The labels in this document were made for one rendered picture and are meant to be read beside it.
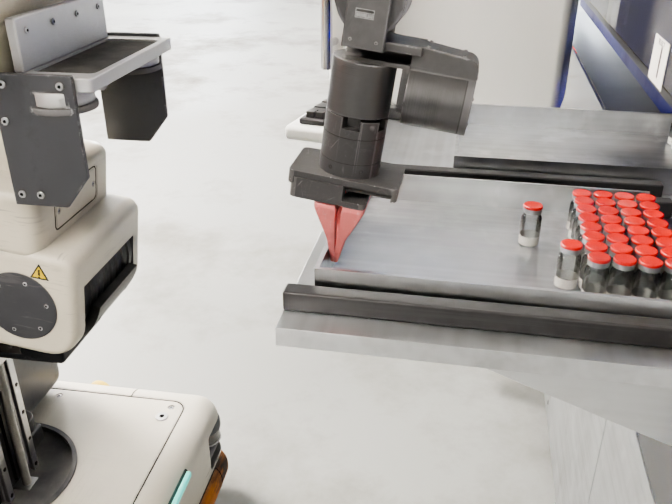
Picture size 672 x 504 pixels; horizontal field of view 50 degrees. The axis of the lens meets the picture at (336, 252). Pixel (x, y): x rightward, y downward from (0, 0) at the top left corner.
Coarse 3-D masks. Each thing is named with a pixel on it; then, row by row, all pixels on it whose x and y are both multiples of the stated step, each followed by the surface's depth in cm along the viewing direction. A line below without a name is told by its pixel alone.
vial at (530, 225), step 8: (528, 216) 77; (536, 216) 77; (520, 224) 78; (528, 224) 77; (536, 224) 77; (520, 232) 78; (528, 232) 77; (536, 232) 77; (520, 240) 78; (528, 240) 78; (536, 240) 78
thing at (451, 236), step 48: (432, 192) 88; (480, 192) 87; (528, 192) 86; (384, 240) 79; (432, 240) 79; (480, 240) 79; (384, 288) 66; (432, 288) 65; (480, 288) 64; (528, 288) 63; (576, 288) 70
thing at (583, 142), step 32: (480, 128) 116; (512, 128) 116; (544, 128) 116; (576, 128) 115; (608, 128) 114; (640, 128) 113; (480, 160) 94; (512, 160) 93; (544, 160) 93; (576, 160) 102; (608, 160) 102; (640, 160) 102
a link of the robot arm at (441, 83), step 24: (360, 0) 57; (384, 0) 57; (360, 24) 58; (384, 24) 58; (360, 48) 59; (384, 48) 59; (408, 48) 59; (432, 48) 60; (456, 48) 63; (432, 72) 61; (456, 72) 60; (408, 96) 61; (432, 96) 60; (456, 96) 60; (408, 120) 62; (432, 120) 62; (456, 120) 61
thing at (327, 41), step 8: (320, 0) 147; (328, 0) 147; (320, 8) 148; (328, 8) 147; (328, 16) 148; (328, 24) 149; (328, 32) 149; (328, 40) 150; (336, 40) 154; (328, 48) 151; (328, 56) 152; (328, 64) 152
